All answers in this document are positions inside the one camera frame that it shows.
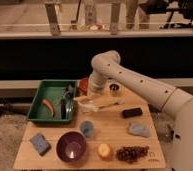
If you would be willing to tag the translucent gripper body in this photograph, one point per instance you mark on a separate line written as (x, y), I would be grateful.
(94, 95)

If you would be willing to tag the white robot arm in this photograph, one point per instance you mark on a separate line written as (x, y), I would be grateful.
(164, 97)

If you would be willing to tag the white paper cup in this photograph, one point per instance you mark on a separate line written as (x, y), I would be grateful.
(84, 108)

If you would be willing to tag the small metal cup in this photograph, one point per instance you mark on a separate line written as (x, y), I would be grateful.
(114, 89)

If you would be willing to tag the blue plastic cup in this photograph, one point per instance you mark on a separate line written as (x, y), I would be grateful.
(87, 129)

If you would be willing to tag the red bowl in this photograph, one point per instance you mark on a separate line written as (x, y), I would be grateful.
(83, 85)

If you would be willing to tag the green plastic tray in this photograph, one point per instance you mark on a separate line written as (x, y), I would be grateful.
(53, 91)

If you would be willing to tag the black rectangular block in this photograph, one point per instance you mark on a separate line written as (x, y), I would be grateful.
(133, 112)

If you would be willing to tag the red chili pepper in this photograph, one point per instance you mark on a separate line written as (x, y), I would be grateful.
(49, 106)

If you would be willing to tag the wooden folding table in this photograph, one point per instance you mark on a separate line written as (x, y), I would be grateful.
(110, 127)

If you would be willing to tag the purple bowl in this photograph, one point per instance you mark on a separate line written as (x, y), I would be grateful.
(71, 147)

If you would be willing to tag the orange peach fruit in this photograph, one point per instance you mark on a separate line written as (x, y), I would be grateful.
(104, 151)

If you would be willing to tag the light blue cloth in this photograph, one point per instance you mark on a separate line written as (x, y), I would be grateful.
(138, 130)

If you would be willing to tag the blue sponge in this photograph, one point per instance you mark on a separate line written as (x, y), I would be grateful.
(40, 144)

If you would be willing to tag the bunch of dark grapes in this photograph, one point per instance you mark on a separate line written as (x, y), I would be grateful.
(131, 154)

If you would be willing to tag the black handled utensil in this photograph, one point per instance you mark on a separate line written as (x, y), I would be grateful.
(63, 108)

